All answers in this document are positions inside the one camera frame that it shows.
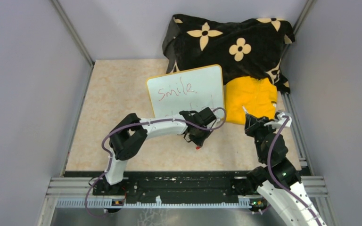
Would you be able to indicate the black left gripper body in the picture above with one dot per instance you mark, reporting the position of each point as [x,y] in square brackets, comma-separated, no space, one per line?
[199,136]

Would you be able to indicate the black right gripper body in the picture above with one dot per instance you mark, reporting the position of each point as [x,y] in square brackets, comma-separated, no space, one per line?
[258,130]

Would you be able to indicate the whiteboard with yellow rim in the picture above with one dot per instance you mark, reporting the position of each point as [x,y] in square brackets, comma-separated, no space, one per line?
[189,90]

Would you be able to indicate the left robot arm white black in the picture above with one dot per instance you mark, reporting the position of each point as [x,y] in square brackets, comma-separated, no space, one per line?
[126,139]

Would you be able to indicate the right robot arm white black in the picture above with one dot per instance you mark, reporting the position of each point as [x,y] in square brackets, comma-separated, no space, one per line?
[278,182]

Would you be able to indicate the folded yellow garment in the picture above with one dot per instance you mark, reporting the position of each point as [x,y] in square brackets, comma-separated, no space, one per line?
[259,97]

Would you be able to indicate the black blanket with beige flowers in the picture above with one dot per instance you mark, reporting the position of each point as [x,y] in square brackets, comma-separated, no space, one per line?
[250,48]

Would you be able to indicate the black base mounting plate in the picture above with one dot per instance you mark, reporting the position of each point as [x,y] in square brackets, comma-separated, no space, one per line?
[183,187]

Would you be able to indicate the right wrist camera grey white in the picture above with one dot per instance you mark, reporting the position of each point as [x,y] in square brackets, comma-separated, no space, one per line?
[281,119]

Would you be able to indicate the aluminium side rail right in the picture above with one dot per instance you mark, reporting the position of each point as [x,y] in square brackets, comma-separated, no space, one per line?
[298,137]

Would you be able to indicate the aluminium frame rail front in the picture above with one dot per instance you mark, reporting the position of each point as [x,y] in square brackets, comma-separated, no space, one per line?
[74,192]

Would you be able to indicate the aluminium corner post right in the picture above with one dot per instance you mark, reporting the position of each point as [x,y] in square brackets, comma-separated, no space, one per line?
[303,15]

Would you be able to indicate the aluminium corner post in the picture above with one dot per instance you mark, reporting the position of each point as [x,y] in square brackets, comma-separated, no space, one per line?
[72,31]
[303,15]

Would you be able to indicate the aluminium corner post left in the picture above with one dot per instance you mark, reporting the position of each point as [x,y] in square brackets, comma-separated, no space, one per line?
[72,31]

